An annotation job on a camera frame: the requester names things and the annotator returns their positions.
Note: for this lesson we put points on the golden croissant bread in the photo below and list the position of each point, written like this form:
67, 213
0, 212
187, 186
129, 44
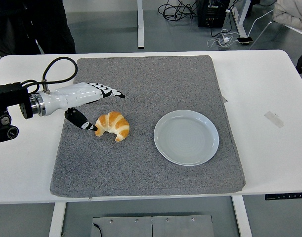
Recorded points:
116, 123

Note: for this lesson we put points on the smartphone on floor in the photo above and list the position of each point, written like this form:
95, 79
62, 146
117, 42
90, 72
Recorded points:
245, 40

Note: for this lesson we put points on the person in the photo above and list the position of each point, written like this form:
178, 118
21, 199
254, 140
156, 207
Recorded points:
29, 24

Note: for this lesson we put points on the pale grey round plate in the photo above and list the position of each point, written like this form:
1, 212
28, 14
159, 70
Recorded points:
186, 138

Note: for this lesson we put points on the grey fabric mat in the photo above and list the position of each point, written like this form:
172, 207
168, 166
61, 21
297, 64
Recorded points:
141, 74

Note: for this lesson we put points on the clear tape strip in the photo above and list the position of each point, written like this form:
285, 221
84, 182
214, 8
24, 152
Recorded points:
273, 119

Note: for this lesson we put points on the black computer box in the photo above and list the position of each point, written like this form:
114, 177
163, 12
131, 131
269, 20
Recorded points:
212, 13

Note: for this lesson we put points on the white table leg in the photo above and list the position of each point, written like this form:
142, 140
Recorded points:
57, 219
241, 217

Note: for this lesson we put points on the small grey mat tag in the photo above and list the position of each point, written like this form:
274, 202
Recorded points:
225, 98

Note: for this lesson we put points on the black table control panel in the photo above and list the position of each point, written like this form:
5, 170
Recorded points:
286, 196

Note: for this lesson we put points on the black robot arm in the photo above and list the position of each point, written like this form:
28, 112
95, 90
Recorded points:
10, 93

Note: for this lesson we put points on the white background desk leg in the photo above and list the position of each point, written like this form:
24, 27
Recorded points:
241, 22
140, 24

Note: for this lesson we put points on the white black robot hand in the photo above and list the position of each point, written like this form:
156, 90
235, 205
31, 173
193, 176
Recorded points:
71, 96

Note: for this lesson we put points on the grey metal plate with screws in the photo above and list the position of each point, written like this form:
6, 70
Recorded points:
153, 227

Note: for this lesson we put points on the beige padded jacket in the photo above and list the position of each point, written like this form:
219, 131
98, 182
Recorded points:
291, 12

